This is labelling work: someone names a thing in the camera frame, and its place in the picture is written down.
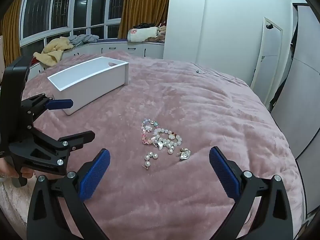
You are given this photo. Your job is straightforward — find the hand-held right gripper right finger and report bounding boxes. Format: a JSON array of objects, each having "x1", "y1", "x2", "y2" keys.
[{"x1": 209, "y1": 146, "x2": 293, "y2": 240}]

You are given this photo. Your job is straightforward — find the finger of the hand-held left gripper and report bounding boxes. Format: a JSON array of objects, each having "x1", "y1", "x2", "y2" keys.
[
  {"x1": 21, "y1": 94, "x2": 74, "y2": 120},
  {"x1": 10, "y1": 127, "x2": 96, "y2": 176}
]

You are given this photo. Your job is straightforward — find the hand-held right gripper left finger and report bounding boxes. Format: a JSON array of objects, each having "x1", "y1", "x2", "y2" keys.
[{"x1": 26, "y1": 148, "x2": 111, "y2": 240}]

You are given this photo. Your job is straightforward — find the white rectangular storage box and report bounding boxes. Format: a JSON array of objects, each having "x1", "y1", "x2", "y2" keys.
[{"x1": 47, "y1": 56, "x2": 130, "y2": 116}]

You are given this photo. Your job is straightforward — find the silver dome earring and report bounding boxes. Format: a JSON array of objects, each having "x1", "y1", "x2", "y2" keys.
[{"x1": 178, "y1": 148, "x2": 191, "y2": 161}]

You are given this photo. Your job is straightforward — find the pearl drop earring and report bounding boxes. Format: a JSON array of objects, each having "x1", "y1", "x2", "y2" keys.
[{"x1": 142, "y1": 151, "x2": 159, "y2": 171}]

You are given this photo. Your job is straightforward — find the white pearl bead bracelet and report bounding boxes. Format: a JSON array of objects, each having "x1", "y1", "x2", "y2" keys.
[{"x1": 152, "y1": 127, "x2": 184, "y2": 153}]

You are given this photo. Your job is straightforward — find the pastel beaded bracelet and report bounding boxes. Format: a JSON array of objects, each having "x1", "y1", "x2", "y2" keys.
[{"x1": 140, "y1": 118, "x2": 160, "y2": 145}]

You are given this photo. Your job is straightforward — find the person's left hand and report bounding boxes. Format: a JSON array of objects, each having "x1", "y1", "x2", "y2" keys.
[{"x1": 0, "y1": 158, "x2": 35, "y2": 180}]

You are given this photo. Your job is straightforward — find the yellow towel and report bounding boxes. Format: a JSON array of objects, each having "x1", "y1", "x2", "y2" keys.
[{"x1": 34, "y1": 37, "x2": 74, "y2": 67}]

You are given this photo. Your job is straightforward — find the grey crumpled clothes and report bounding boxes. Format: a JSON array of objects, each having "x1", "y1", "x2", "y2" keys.
[{"x1": 68, "y1": 34, "x2": 100, "y2": 46}]

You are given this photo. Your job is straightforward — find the mustard yellow curtain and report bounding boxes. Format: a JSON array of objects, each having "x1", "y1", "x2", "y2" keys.
[
  {"x1": 117, "y1": 0, "x2": 172, "y2": 39},
  {"x1": 0, "y1": 0, "x2": 25, "y2": 68}
]

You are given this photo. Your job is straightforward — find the white low cabinet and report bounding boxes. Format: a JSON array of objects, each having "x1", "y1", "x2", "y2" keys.
[{"x1": 20, "y1": 39, "x2": 165, "y2": 77}]

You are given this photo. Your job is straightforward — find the pink fluffy blanket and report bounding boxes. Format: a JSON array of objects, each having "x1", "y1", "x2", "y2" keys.
[{"x1": 0, "y1": 50, "x2": 304, "y2": 240}]

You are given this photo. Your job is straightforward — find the white fluffy cloth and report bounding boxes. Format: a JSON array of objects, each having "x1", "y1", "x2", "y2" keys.
[{"x1": 0, "y1": 179, "x2": 29, "y2": 222}]

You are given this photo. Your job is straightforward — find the white framed window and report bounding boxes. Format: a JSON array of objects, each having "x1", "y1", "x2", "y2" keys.
[{"x1": 19, "y1": 0, "x2": 125, "y2": 47}]

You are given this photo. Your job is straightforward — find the grey wardrobe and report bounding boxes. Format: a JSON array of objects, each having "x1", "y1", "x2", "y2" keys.
[{"x1": 271, "y1": 2, "x2": 320, "y2": 215}]

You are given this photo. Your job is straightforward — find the rolled floral blanket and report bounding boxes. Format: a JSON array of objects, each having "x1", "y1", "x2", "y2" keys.
[{"x1": 127, "y1": 27, "x2": 159, "y2": 43}]

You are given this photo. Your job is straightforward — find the white framed standing mirror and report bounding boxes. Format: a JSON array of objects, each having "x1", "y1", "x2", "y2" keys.
[{"x1": 250, "y1": 17, "x2": 283, "y2": 106}]

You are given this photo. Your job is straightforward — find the brown stuffed toys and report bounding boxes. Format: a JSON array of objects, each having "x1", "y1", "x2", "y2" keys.
[{"x1": 146, "y1": 21, "x2": 167, "y2": 43}]

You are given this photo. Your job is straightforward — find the white wardrobe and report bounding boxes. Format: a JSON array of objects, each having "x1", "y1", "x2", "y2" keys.
[{"x1": 163, "y1": 0, "x2": 293, "y2": 88}]

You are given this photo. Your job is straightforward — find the thin white cable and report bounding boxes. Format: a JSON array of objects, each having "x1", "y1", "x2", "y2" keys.
[{"x1": 196, "y1": 68, "x2": 241, "y2": 83}]

